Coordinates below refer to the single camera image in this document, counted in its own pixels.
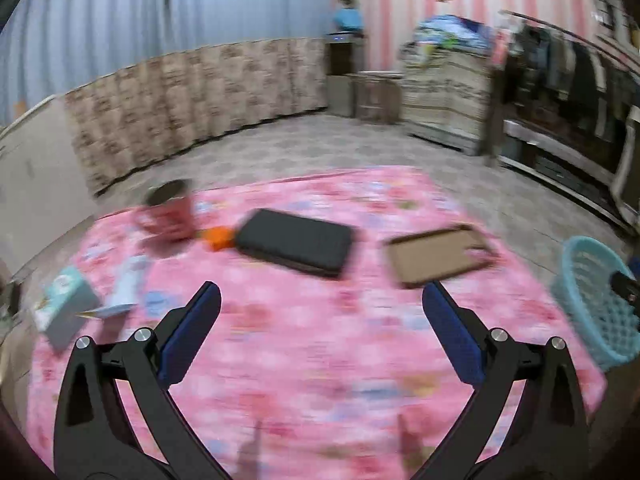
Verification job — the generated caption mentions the light blue plastic basket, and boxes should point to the light blue plastic basket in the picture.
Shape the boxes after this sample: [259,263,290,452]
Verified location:
[551,236,639,372]

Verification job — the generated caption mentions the teal tissue box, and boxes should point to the teal tissue box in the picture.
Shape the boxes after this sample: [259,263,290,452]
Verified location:
[34,266,101,353]

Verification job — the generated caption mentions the blue white mask packet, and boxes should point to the blue white mask packet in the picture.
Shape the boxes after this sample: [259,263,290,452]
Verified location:
[78,255,150,320]

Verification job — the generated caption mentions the brown phone case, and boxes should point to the brown phone case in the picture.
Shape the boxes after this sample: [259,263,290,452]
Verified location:
[385,224,498,289]

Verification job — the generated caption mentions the clothes rack with clothes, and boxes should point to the clothes rack with clothes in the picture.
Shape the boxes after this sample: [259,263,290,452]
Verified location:
[488,10,639,174]

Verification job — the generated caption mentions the small orange piece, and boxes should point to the small orange piece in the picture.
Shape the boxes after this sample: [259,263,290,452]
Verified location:
[200,226,234,252]

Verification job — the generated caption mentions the pink floral tablecloth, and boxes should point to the pink floral tablecloth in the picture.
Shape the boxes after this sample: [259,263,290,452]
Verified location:
[26,167,604,479]

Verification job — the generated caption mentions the pink mug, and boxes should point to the pink mug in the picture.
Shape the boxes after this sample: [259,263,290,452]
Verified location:
[134,179,196,243]

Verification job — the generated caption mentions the white cabinet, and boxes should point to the white cabinet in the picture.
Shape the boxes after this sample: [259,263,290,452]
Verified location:
[0,96,96,274]

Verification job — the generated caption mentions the cloth covered cabinet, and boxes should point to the cloth covered cabinet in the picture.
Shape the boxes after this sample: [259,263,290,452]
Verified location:
[400,49,491,156]

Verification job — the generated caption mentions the black rectangular pouch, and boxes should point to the black rectangular pouch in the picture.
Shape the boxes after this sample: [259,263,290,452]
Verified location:
[233,208,356,278]

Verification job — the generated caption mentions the pile of bedding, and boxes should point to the pile of bedding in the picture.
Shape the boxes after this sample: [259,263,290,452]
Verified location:
[413,14,492,55]

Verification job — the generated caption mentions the small metal side table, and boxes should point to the small metal side table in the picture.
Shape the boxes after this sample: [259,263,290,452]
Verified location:
[352,70,402,125]

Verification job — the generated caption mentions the water dispenser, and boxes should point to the water dispenser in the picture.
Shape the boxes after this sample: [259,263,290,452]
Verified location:
[324,30,366,117]

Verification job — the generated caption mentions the blue covered plant pot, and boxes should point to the blue covered plant pot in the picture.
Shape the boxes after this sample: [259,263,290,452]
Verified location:
[332,0,364,36]

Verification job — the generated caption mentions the blue floral curtain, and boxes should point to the blue floral curtain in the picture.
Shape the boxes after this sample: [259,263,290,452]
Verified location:
[0,0,334,196]

